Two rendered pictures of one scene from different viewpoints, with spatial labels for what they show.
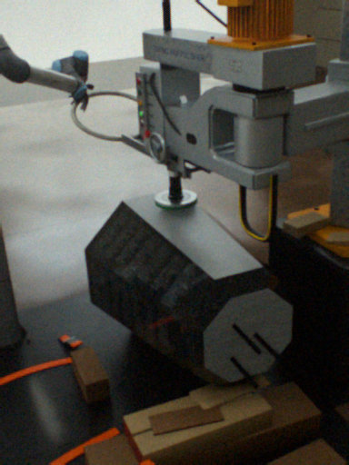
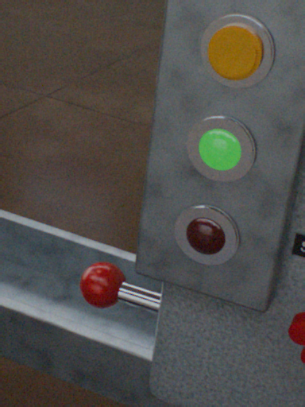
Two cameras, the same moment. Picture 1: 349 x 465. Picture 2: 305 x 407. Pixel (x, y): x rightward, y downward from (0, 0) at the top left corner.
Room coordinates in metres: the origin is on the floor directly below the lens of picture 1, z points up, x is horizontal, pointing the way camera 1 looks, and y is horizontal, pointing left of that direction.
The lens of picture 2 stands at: (2.59, 0.40, 1.49)
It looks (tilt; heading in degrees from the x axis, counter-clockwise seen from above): 29 degrees down; 319
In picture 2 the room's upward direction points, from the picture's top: 7 degrees clockwise
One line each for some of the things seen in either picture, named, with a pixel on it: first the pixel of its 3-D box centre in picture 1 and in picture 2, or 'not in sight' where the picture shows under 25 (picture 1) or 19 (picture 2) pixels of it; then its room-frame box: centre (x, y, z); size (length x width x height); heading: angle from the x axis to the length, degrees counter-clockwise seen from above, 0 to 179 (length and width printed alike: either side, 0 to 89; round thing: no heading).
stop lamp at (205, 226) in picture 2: not in sight; (206, 234); (2.85, 0.13, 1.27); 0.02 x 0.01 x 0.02; 30
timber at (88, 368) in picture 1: (90, 373); not in sight; (2.49, 0.47, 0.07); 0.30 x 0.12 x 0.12; 22
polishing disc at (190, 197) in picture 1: (175, 197); not in sight; (2.85, -0.02, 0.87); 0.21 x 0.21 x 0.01
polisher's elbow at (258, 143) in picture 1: (258, 136); not in sight; (2.28, -0.35, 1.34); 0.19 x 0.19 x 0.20
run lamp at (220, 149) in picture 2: not in sight; (221, 148); (2.85, 0.13, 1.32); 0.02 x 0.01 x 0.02; 30
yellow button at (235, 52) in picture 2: not in sight; (236, 52); (2.85, 0.13, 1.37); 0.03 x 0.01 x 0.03; 30
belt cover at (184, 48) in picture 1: (212, 56); not in sight; (2.55, -0.19, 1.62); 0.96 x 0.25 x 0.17; 30
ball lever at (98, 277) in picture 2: not in sight; (132, 294); (2.93, 0.11, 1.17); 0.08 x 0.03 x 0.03; 30
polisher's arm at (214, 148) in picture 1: (216, 133); not in sight; (2.51, -0.20, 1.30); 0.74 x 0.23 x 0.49; 30
